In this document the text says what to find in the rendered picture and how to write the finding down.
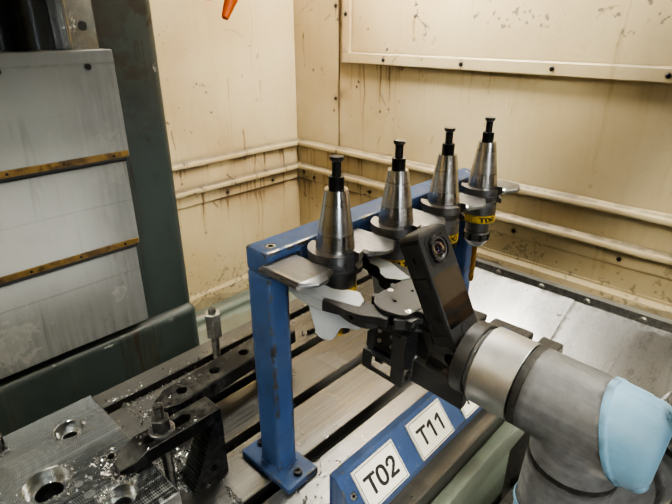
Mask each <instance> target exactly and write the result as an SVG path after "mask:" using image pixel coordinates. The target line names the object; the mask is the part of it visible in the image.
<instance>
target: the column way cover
mask: <svg viewBox="0 0 672 504"><path fill-rule="evenodd" d="M127 156H129V149H128V143H127V137H126V131H125V125H124V119H123V113H122V107H121V101H120V95H119V90H118V84H117V78H116V72H115V66H114V60H113V54H112V50H111V49H97V50H35V51H3V52H0V379H3V378H5V377H7V376H10V375H12V374H15V373H17V372H20V371H22V370H24V369H27V368H29V367H32V366H34V365H37V364H39V363H41V362H44V361H46V360H49V359H51V358H53V357H56V356H58V355H61V354H63V353H65V352H68V351H70V350H73V349H75V348H78V347H80V346H83V345H85V344H87V343H90V342H92V341H95V340H97V339H100V338H102V337H105V336H107V335H110V334H112V333H114V332H117V331H119V330H122V329H124V328H127V327H129V326H132V325H134V324H136V323H139V322H141V321H144V320H146V319H148V312H147V307H146V301H145V295H144V290H143V284H142V278H141V273H140V267H139V261H138V255H137V250H136V245H137V243H139V236H138V230H137V224H136V218H135V212H134V206H133V201H132V195H131V189H130V183H129V177H128V171H127V166H126V159H127Z"/></svg>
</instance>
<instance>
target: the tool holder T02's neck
mask: <svg viewBox="0 0 672 504"><path fill-rule="evenodd" d="M356 282H357V273H356V272H354V271H353V272H351V273H348V278H345V279H329V281H328V283H327V284H325V285H327V286H329V287H331V288H333V289H337V290H347V289H350V288H352V287H353V286H355V285H356Z"/></svg>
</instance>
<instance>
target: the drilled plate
mask: <svg viewBox="0 0 672 504"><path fill-rule="evenodd" d="M85 418H86V419H85ZM72 419H73V420H72ZM65 420H66V423H65ZM81 420H82V422H83V421H86V422H85V423H84V424H83V423H82V425H84V428H82V427H83V426H81V423H80V421H81ZM87 420H88V421H87ZM59 423H60V424H59ZM86 424H87V425H86ZM57 425H58V426H57ZM81 428H82V429H81ZM78 430H80V431H81V432H79V431H78ZM77 431H78V432H79V433H81V434H79V435H77ZM52 435H53V436H52ZM73 435H74V436H75V437H74V436H73ZM76 435H77V436H76ZM22 436H23V437H22ZM70 436H71V437H70ZM72 436H73V437H72ZM78 436H79V437H78ZM69 437H70V438H69ZM52 438H60V439H52ZM64 438H65V439H64ZM3 439H4V445H3V448H2V452H3V451H4V452H5V450H6V449H9V450H10V451H6V453H5V454H3V456H1V457H0V504H28V503H29V504H41V503H42V504H43V503H44V504H47V503H48V504H99V503H100V504H103V503H101V502H98V503H96V499H97V500H98V495H101V494H102V495H103V496H104V497H105V498H106V499H105V500H104V499H103V501H102V502H104V504H129V503H130V502H132V504H182V502H181V496H180V492H179V491H178V490H177V489H176V488H175V486H174V485H173V484H172V483H171V482H170V481H169V480H168V479H167V478H166V477H165V476H164V474H163V473H162V472H161V471H160V470H159V469H158V468H157V467H156V466H155V465H154V464H153V463H152V462H151V463H150V464H148V465H146V466H145V467H143V468H142V469H140V470H138V471H135V472H131V473H128V474H129V475H130V474H132V473H133V474H132V475H130V476H131V477H129V476H128V474H125V476H126V475H127V476H128V477H127V476H126V478H127V479H126V478H125V479H124V480H126V483H124V481H123V480H122V478H123V477H122V476H121V477H120V480H119V482H121V481H123V482H122V483H120V484H119V485H118V482H117V481H115V482H112V480H113V479H112V478H110V479H109V476H108V477H107V476H104V475H105V474H104V475H103V476H102V475H100V473H101V472H105V470H106V469H107V467H104V466H105V465H107V464H106V462H107V463H109V465H107V466H108V467H110V465H111V464H112V466H113V463H114V460H115V459H116V457H117V456H118V454H119V453H120V451H121V449H122V448H123V447H124V446H125V445H126V444H127V443H128V442H129V441H130V440H131V439H130V438H129V437H128V435H127V434H126V433H125V432H124V431H123V430H122V429H121V428H120V427H119V426H118V425H117V423H116V422H115V421H114V420H113V419H112V418H111V417H110V416H109V415H108V414H107V413H106V412H105V410H104V409H103V408H102V407H101V406H100V405H99V404H98V403H97V402H96V401H95V400H94V399H93V397H92V396H91V395H89V396H87V397H85V398H83V399H81V400H79V401H77V402H75V403H73V404H71V405H69V406H66V407H64V408H62V409H60V410H58V411H56V412H54V413H52V414H50V415H48V416H46V417H44V418H41V419H39V420H37V421H35V422H33V423H31V424H29V425H27V426H25V427H23V428H21V429H18V430H16V431H14V432H12V433H10V434H8V435H6V436H4V437H3ZM61 439H62V440H61ZM72 439H73V440H74V441H73V440H72ZM55 440H56V441H55ZM52 441H53V442H52ZM54 441H55V442H54ZM58 441H59V442H58ZM69 441H71V442H69ZM66 442H67V443H66ZM61 443H62V444H61ZM43 444H44V445H43ZM75 445H76V446H75ZM8 446H9V447H8ZM111 447H115V448H113V449H114V450H112V449H111ZM107 449H108V450H107ZM102 450H103V451H102ZM55 451H56V452H55ZM107 451H109V452H108V453H109V455H107V454H108V453H107ZM62 452H63V453H62ZM104 452H105V453H104ZM96 453H98V454H97V455H96ZM115 453H116V454H117V456H115ZM104 454H106V455H107V456H108V458H105V457H106V456H103V455H104ZM99 455H100V456H99ZM101 455H102V457H101ZM73 457H74V458H73ZM94 457H95V458H96V459H93V458H94ZM100 457H101V458H100ZM97 458H98V459H97ZM104 458H105V459H107V460H106V461H102V462H103V463H102V462H101V460H102V459H103V460H104ZM95 460H97V461H96V462H99V463H100V464H98V463H97V464H96V462H95ZM65 461H66V462H65ZM67 461H69V462H68V463H67ZM73 461H74V462H73ZM92 461H93V464H95V465H96V466H97V467H96V466H95V465H91V464H92V463H91V462H92ZM85 462H86V463H85ZM51 463H53V464H52V465H49V464H51ZM59 463H60V464H61V463H62V464H61V465H63V467H62V466H60V464H59ZM55 464H56V465H59V467H58V466H56V465H55ZM68 464H69V465H68ZM48 465H49V466H48ZM54 465H55V466H54ZM64 465H65V466H64ZM89 465H90V466H89ZM101 465H102V466H101ZM73 466H74V467H73ZM61 467H62V468H61ZM68 467H70V468H68ZM71 467H73V468H72V469H73V470H74V472H75V473H76V474H75V473H71V471H72V470H71ZM86 467H87V468H86ZM65 468H66V469H65ZM102 468H106V469H105V470H104V469H102ZM45 469H46V470H45ZM81 469H82V470H81ZM77 471H78V472H77ZM100 471H101V472H100ZM107 471H108V470H106V473H107ZM108 473H110V472H108ZM108 473H107V475H108ZM135 473H137V474H138V477H137V475H136V474H135ZM71 475H72V477H71ZM85 475H87V478H85ZM134 475H135V476H136V477H137V478H136V479H135V478H134ZM89 476H92V480H91V479H88V477H89ZM74 477H75V478H74ZM103 477H104V478H105V479H104V478H103ZM70 478H72V479H70ZM76 478H77V479H76ZM107 478H108V479H107ZM129 478H133V480H134V479H135V480H136V483H135V484H134V483H133V484H134V485H133V486H132V482H134V481H132V482H131V481H130V482H131V483H129ZM99 479H100V480H99ZM111 479H112V480H111ZM25 481H26V482H25ZM104 481H105V482H104ZM73 482H74V484H73V485H72V486H70V487H69V488H66V487H67V485H68V484H71V483H73ZM111 482H112V483H113V485H112V483H111ZM104 485H107V488H108V487H109V488H108V489H107V488H105V487H104ZM73 486H74V488H73ZM114 486H115V487H116V488H113V489H112V487H114ZM137 486H138V487H137ZM134 487H135V489H134ZM142 487H143V488H142ZM68 489H69V490H70V491H71V492H70V494H69V495H68V494H67V493H66V492H65V491H64V490H66V491H67V492H68V491H69V490H68ZM71 489H72V490H71ZM76 489H78V490H79V491H78V492H77V491H76ZM101 489H102V490H101ZM105 489H107V491H106V493H103V491H104V490H105ZM138 489H139V490H138ZM82 490H85V491H84V493H83V492H82ZM99 491H100V492H99ZM61 493H62V494H61ZM16 494H18V496H16ZM58 494H60V495H58ZM73 494H74V495H73ZM54 495H57V497H53V496H54ZM95 495H96V496H97V497H95V499H94V496H95ZM59 496H60V497H59ZM51 498H52V499H51ZM24 499H25V500H26V501H25V502H23V500H24ZM48 499H50V500H48ZM47 500H48V502H47ZM54 500H55V501H54ZM57 500H58V501H57ZM46 502H47V503H46Z"/></svg>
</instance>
